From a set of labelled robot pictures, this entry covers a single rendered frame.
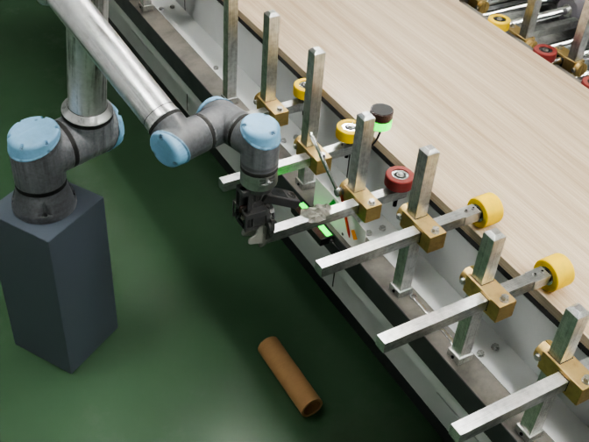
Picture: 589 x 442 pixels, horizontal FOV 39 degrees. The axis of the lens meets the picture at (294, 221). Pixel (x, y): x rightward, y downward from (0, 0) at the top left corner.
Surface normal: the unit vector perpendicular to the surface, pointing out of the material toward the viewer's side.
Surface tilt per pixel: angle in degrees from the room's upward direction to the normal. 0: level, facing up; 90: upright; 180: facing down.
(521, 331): 90
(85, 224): 90
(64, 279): 90
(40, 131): 5
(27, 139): 5
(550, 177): 0
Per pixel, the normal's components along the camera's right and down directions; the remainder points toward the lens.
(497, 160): 0.07, -0.76
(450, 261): -0.87, 0.29
